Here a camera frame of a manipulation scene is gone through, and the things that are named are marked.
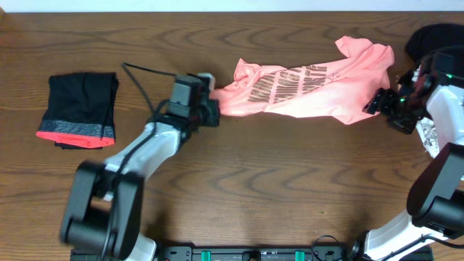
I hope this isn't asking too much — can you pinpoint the coral pink t-shirt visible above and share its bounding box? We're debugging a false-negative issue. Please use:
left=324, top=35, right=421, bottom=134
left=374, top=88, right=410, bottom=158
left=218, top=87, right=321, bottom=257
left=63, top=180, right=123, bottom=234
left=210, top=36, right=394, bottom=125

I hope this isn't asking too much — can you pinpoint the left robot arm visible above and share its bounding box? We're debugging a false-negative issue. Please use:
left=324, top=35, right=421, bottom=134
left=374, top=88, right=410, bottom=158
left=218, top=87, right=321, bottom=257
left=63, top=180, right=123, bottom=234
left=59, top=73, right=220, bottom=260

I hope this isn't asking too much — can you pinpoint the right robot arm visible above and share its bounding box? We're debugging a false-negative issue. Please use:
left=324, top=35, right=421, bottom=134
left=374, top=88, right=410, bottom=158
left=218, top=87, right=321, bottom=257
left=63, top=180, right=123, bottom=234
left=345, top=46, right=463, bottom=260

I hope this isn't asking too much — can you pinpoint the white grey patterned garment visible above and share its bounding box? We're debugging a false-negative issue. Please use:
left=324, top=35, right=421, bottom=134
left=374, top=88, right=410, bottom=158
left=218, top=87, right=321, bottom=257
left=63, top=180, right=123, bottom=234
left=415, top=65, right=442, bottom=159

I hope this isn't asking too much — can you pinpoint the black garment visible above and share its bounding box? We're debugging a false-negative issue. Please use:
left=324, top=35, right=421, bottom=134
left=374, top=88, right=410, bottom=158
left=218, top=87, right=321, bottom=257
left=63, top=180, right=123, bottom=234
left=405, top=23, right=463, bottom=68

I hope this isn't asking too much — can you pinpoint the folded black shorts, coral hem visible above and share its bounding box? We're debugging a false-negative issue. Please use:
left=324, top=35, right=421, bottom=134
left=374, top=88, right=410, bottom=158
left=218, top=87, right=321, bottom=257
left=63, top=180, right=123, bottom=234
left=36, top=72, right=119, bottom=149

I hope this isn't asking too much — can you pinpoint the left black cable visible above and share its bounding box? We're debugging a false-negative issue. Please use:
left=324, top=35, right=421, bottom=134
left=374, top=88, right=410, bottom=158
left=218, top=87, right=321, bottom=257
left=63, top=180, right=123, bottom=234
left=97, top=62, right=178, bottom=261

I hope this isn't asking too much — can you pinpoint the black cable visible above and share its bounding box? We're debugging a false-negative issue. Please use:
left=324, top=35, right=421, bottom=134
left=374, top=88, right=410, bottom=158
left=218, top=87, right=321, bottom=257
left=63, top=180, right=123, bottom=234
left=380, top=233, right=464, bottom=261
left=97, top=62, right=178, bottom=261

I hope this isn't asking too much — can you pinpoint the right black cable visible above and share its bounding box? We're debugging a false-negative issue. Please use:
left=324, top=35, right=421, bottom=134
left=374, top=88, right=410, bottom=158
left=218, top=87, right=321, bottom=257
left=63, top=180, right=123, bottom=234
left=380, top=233, right=464, bottom=261

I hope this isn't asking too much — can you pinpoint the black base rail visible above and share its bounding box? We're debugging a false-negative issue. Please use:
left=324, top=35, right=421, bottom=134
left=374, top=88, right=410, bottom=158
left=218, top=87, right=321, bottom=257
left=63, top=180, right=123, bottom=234
left=152, top=245, right=346, bottom=261

